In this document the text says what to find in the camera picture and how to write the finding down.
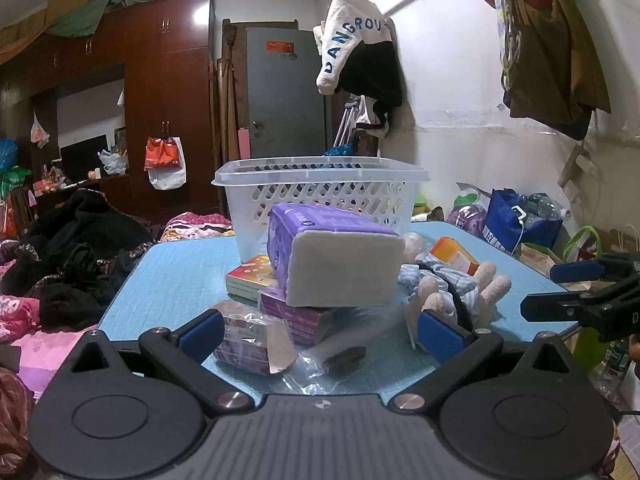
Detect purple tissue pack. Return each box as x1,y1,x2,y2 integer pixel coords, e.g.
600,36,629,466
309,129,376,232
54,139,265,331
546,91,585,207
266,202,407,308

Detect clear plastic bag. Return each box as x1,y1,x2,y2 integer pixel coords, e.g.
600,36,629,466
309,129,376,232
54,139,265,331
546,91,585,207
280,305,416,401

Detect green label bottle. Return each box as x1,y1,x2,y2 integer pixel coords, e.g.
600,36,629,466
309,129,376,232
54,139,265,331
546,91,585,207
595,337,632,403

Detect purple bag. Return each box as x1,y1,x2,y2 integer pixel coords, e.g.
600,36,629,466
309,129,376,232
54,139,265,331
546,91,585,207
445,203,490,241

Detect brown wooden wardrobe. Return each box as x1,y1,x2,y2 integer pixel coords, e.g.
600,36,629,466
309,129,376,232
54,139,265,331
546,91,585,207
0,0,218,221

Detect green handled bag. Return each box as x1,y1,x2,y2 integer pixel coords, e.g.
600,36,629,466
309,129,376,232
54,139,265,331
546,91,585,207
562,225,603,263

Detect orange white medicine box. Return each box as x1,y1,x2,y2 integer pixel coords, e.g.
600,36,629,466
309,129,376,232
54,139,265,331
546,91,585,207
226,254,275,286
225,277,266,302

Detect wooden planks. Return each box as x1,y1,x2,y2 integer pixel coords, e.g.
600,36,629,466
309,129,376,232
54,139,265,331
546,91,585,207
216,19,247,161

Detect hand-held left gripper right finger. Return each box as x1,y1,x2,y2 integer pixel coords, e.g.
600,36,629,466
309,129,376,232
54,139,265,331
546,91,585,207
389,309,577,416

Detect yellow green floral bag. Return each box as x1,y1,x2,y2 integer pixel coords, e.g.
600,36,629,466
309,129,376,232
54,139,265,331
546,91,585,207
495,0,523,92

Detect brown hanging bag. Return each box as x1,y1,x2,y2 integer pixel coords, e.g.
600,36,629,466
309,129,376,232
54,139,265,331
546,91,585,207
502,0,612,141

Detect blue tote bag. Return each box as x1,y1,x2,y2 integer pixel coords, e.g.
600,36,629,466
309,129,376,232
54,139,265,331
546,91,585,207
482,188,565,255

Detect green cloth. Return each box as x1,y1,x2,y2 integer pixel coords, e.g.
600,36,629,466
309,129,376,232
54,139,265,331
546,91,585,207
45,0,173,40

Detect black garment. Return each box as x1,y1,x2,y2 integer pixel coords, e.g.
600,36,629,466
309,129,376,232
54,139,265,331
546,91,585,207
340,40,405,111

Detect black television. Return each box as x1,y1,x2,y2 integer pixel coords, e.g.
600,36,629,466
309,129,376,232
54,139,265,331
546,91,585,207
59,134,110,183

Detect plush doll in striped cloth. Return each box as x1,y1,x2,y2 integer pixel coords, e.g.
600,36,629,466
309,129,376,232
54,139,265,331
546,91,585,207
397,232,513,351

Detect grey door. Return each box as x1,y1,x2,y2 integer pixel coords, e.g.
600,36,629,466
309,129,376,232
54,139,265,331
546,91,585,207
245,27,332,160

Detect brown wooden stool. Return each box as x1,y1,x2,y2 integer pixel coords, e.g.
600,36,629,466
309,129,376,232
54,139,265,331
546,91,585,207
350,129,381,158

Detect white plastic basket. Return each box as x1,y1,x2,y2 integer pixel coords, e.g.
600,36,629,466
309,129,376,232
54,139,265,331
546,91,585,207
211,156,431,265

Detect plastic water bottle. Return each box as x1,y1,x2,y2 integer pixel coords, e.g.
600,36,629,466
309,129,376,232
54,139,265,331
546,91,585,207
525,192,571,221

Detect white cloth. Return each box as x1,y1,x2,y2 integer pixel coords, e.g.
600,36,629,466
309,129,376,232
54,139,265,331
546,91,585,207
356,95,392,137

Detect brown paper bag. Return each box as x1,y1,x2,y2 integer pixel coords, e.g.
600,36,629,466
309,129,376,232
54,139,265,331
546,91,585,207
520,242,568,276

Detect orange white plastic bag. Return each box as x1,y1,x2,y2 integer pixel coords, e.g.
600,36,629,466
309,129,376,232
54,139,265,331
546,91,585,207
144,136,188,191

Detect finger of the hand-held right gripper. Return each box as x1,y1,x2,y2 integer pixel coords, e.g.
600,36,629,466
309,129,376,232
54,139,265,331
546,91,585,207
520,285,640,345
549,251,640,287

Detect black clothes pile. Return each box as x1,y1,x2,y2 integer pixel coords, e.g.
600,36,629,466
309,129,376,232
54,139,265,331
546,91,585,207
0,189,156,333

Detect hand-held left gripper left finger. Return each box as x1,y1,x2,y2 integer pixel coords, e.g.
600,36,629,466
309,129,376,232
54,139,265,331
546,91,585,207
62,308,256,416

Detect plastic-wrapped purple packet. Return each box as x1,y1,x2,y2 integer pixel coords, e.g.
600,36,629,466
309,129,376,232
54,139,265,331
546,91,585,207
212,302,300,377

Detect purple cardboard box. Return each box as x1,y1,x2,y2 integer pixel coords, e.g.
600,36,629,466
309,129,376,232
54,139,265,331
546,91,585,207
258,287,346,347

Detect white hoodie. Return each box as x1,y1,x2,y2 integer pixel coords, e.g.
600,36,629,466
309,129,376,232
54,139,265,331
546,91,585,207
314,0,392,95

